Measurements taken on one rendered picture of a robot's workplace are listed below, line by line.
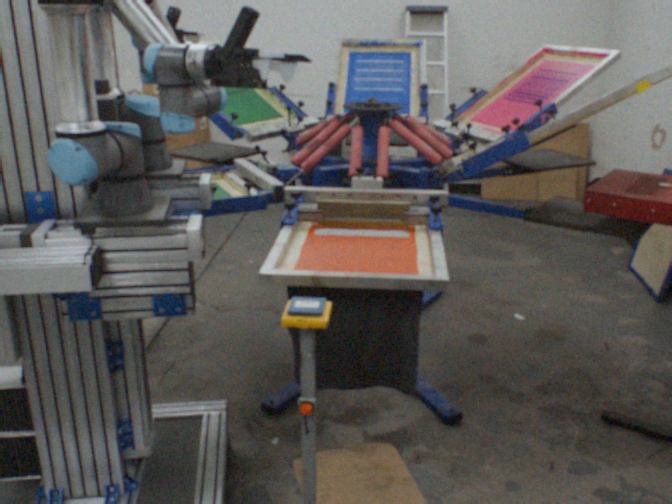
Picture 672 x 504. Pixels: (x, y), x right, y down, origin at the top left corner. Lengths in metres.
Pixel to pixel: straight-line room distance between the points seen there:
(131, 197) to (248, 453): 1.49
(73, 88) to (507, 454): 2.22
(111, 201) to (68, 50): 0.39
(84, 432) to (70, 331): 0.36
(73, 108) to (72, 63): 0.10
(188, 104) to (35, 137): 0.61
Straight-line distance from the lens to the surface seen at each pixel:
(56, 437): 2.43
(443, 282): 2.10
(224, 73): 1.52
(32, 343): 2.29
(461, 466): 2.96
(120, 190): 1.85
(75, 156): 1.70
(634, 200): 2.78
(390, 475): 2.85
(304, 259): 2.33
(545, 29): 6.80
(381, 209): 2.63
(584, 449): 3.19
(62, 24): 1.70
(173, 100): 1.57
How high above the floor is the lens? 1.78
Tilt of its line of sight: 20 degrees down
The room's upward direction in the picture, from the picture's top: straight up
